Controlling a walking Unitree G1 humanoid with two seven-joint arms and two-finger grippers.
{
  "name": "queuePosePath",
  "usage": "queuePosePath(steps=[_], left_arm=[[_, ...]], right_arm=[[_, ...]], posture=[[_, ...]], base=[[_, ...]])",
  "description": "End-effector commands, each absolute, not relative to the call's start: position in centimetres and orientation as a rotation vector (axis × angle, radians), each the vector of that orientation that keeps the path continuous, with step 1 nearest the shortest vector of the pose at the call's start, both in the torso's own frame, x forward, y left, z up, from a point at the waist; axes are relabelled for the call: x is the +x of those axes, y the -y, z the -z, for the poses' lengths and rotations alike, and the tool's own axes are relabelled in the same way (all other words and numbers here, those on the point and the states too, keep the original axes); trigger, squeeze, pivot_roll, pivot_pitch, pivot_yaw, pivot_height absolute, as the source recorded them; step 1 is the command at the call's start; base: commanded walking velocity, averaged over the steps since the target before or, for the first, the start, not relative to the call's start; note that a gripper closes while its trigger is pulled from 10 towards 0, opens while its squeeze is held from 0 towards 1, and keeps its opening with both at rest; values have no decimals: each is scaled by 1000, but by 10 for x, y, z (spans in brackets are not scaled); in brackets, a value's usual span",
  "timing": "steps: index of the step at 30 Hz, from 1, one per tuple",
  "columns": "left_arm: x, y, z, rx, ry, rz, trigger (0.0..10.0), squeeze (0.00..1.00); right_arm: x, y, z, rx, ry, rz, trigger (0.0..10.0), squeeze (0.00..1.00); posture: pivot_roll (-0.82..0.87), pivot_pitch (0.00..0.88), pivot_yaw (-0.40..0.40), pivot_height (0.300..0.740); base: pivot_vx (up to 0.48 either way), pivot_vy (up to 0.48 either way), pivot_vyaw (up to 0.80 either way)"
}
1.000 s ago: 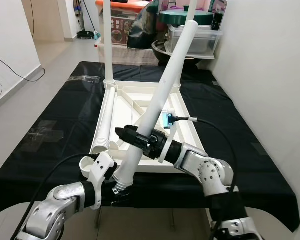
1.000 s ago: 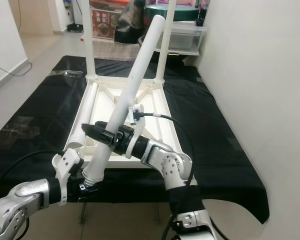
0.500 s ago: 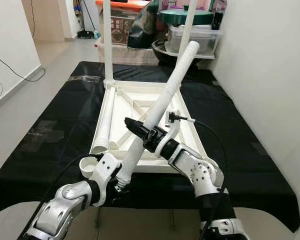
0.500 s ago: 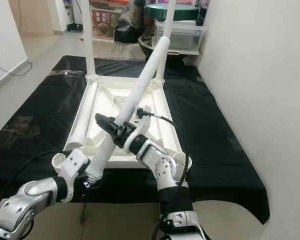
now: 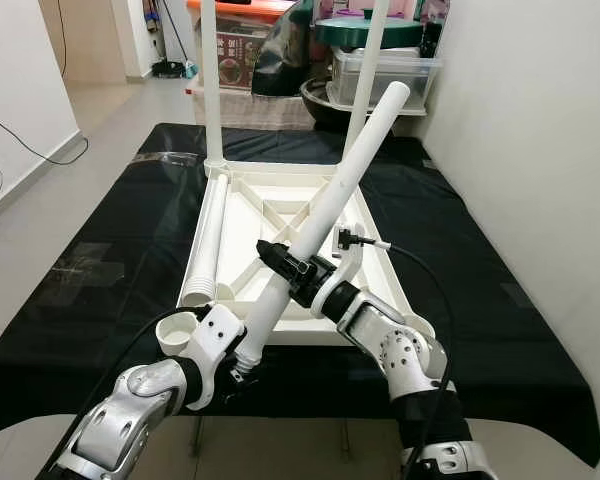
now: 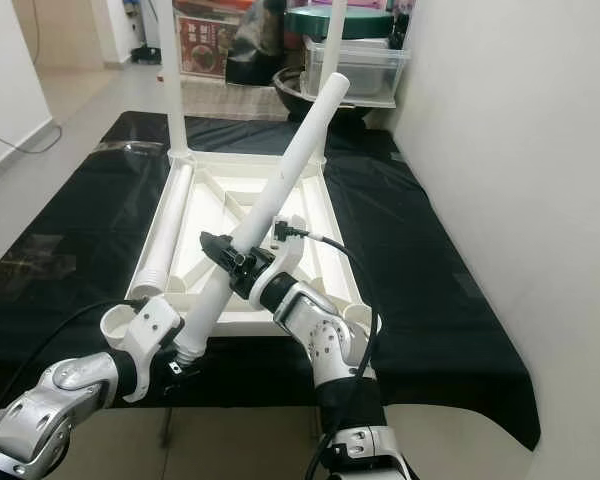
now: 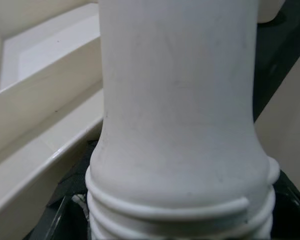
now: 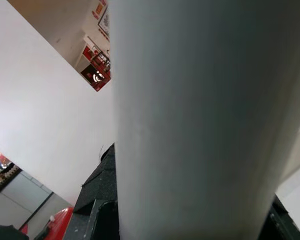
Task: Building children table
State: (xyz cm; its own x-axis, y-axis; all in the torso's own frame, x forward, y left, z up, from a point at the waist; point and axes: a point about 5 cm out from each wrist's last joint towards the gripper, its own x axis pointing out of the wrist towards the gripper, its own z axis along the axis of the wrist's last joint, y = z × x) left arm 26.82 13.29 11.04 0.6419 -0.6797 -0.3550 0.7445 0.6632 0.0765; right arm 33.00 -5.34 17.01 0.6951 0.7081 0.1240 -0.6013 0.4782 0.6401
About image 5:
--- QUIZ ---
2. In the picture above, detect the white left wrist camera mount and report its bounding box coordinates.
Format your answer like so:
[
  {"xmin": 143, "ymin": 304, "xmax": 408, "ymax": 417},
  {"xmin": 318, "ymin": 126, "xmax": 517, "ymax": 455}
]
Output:
[{"xmin": 185, "ymin": 305, "xmax": 246, "ymax": 411}]

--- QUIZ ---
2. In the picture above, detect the white plastic table leg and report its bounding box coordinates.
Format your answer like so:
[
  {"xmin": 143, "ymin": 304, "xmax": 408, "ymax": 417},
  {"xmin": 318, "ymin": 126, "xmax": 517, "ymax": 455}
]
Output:
[
  {"xmin": 177, "ymin": 175, "xmax": 231, "ymax": 308},
  {"xmin": 198, "ymin": 0, "xmax": 226, "ymax": 171},
  {"xmin": 342, "ymin": 0, "xmax": 391, "ymax": 166},
  {"xmin": 230, "ymin": 82, "xmax": 413, "ymax": 376}
]

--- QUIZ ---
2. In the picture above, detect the patterned beige bench cover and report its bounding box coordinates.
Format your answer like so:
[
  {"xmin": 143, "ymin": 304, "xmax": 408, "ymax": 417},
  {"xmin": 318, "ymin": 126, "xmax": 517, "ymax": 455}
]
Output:
[{"xmin": 190, "ymin": 80, "xmax": 316, "ymax": 131}]

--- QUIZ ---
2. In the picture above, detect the long black wall cable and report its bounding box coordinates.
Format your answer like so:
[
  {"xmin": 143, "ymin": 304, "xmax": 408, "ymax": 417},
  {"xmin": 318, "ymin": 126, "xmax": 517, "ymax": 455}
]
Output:
[{"xmin": 0, "ymin": 100, "xmax": 91, "ymax": 166}]

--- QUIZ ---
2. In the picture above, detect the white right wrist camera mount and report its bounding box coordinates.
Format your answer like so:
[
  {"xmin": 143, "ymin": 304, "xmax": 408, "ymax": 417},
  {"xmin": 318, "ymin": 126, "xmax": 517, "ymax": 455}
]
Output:
[{"xmin": 310, "ymin": 225, "xmax": 367, "ymax": 316}]

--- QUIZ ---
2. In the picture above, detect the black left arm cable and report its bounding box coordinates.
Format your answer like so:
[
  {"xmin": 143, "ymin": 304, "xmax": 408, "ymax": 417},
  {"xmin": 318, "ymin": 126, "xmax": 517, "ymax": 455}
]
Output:
[{"xmin": 35, "ymin": 305, "xmax": 196, "ymax": 480}]

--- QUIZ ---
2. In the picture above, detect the clear plastic storage container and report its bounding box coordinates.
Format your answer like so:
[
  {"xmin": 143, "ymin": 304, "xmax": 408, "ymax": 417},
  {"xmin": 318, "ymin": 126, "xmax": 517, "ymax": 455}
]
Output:
[{"xmin": 330, "ymin": 48, "xmax": 443, "ymax": 113}]

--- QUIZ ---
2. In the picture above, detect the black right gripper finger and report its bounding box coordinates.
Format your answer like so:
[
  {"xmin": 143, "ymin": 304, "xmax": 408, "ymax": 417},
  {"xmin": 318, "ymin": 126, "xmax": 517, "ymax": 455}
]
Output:
[{"xmin": 255, "ymin": 240, "xmax": 309, "ymax": 287}]

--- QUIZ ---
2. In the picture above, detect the pink plastic box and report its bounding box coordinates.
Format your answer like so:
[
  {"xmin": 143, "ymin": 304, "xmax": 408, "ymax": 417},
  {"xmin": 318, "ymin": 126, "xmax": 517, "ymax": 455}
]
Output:
[{"xmin": 325, "ymin": 0, "xmax": 451, "ymax": 23}]

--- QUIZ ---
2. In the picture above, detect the white plastic children table top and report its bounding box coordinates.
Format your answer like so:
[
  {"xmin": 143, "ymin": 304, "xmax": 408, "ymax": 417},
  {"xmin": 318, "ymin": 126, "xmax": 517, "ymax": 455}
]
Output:
[{"xmin": 155, "ymin": 158, "xmax": 433, "ymax": 358}]

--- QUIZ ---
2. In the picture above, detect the clear tape strip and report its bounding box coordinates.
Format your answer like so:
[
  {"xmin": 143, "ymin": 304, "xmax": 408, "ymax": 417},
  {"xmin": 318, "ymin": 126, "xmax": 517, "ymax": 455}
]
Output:
[{"xmin": 135, "ymin": 150, "xmax": 206, "ymax": 166}]

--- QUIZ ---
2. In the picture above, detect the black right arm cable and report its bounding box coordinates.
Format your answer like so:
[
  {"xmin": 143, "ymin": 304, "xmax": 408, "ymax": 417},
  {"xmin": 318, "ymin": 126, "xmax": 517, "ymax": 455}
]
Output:
[{"xmin": 340, "ymin": 230, "xmax": 459, "ymax": 441}]

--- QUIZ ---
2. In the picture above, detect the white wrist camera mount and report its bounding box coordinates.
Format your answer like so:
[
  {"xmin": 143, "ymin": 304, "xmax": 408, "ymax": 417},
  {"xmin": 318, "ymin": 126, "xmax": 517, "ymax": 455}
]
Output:
[
  {"xmin": 310, "ymin": 225, "xmax": 367, "ymax": 316},
  {"xmin": 185, "ymin": 305, "xmax": 246, "ymax": 411}
]

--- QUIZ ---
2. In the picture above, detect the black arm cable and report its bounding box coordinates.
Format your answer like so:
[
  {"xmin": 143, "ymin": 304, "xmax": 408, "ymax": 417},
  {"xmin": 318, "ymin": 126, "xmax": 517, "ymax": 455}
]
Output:
[
  {"xmin": 35, "ymin": 305, "xmax": 196, "ymax": 480},
  {"xmin": 340, "ymin": 230, "xmax": 459, "ymax": 441}
]

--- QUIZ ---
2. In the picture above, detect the green pot lid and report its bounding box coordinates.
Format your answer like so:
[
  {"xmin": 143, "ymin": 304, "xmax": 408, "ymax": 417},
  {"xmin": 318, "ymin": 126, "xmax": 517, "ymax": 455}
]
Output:
[{"xmin": 315, "ymin": 10, "xmax": 426, "ymax": 49}]

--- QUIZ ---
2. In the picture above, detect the black wok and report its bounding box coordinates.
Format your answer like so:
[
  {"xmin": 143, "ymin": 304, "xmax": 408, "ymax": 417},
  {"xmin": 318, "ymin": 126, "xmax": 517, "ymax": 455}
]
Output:
[{"xmin": 300, "ymin": 78, "xmax": 426, "ymax": 131}]

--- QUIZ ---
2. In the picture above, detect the storage box with orange lid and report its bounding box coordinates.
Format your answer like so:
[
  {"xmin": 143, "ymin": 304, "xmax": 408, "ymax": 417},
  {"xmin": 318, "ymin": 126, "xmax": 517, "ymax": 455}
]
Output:
[{"xmin": 185, "ymin": 0, "xmax": 296, "ymax": 91}]

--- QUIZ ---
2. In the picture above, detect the black glossy tablecloth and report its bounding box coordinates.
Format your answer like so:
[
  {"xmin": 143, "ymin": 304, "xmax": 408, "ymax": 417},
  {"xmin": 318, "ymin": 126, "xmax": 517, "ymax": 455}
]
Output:
[{"xmin": 0, "ymin": 123, "xmax": 600, "ymax": 469}]

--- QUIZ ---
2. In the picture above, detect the black plastic bag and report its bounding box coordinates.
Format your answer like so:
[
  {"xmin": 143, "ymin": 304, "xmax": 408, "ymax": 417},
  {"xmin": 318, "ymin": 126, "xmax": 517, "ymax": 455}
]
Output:
[{"xmin": 252, "ymin": 0, "xmax": 316, "ymax": 98}]

